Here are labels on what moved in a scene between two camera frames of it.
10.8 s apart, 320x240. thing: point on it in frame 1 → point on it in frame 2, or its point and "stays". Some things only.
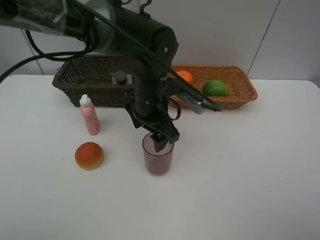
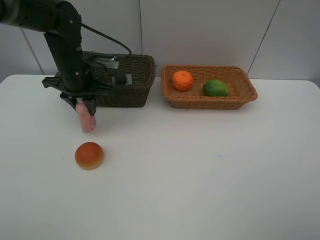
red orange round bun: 89,155 stays
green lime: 215,88 stays
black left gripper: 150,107 → 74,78
